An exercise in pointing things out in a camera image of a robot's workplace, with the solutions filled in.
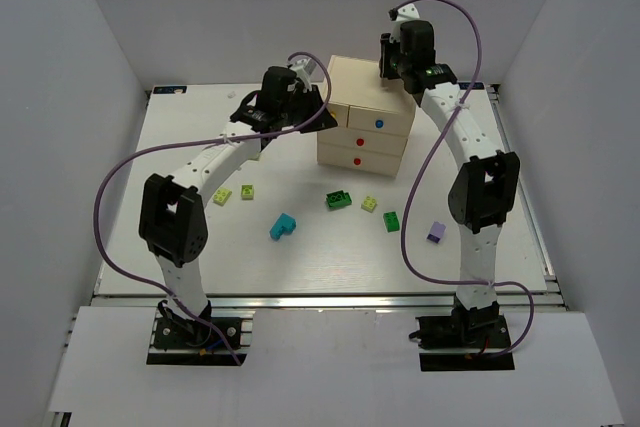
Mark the aluminium right rail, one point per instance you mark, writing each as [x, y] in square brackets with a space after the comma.
[523, 216]

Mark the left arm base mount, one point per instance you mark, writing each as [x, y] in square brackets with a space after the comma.
[176, 341]

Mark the yellow knob drawer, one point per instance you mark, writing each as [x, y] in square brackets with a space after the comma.
[340, 112]

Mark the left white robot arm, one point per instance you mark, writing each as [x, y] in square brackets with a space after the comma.
[173, 222]

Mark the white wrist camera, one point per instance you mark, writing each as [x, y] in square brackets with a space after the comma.
[404, 13]
[304, 69]

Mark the upper red knob drawer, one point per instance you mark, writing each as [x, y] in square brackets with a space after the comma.
[376, 142]

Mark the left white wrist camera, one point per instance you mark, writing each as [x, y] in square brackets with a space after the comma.
[304, 69]

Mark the lime curved lego brick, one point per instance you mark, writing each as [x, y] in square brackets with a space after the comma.
[221, 196]

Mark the blue label sticker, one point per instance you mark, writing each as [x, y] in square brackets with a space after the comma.
[169, 90]
[470, 85]

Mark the pale lime square lego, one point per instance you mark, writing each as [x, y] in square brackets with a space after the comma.
[369, 204]

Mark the aluminium rail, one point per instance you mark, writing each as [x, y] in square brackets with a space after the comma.
[523, 216]
[551, 299]

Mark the right blue label sticker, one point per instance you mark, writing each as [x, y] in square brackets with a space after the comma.
[470, 85]

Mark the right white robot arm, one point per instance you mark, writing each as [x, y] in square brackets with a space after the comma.
[484, 190]

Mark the lower red knob drawer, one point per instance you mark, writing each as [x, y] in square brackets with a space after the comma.
[382, 164]

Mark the purple lego brick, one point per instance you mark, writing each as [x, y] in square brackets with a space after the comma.
[436, 232]

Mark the red knob drawer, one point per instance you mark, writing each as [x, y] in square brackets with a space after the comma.
[376, 142]
[382, 164]

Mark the dark green long lego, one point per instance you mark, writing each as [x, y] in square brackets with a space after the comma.
[338, 199]

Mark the dark green square lego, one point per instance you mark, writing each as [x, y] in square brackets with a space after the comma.
[391, 221]

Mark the cream drawer cabinet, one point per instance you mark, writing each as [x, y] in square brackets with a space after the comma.
[356, 82]

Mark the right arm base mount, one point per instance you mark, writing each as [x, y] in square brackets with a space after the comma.
[475, 340]

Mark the left blue label sticker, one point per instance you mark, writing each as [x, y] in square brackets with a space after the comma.
[169, 90]

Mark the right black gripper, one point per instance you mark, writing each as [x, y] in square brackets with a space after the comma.
[385, 59]

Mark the lime printed lego brick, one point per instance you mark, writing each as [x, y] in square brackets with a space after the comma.
[247, 192]

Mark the teal lego brick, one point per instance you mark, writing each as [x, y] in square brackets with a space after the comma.
[284, 225]

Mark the blue knob drawer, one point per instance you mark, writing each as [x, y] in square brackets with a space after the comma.
[395, 122]

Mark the aluminium front rail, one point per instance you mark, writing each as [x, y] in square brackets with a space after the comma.
[551, 299]

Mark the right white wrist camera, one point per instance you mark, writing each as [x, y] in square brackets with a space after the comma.
[404, 13]

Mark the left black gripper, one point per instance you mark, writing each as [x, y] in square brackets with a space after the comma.
[310, 110]

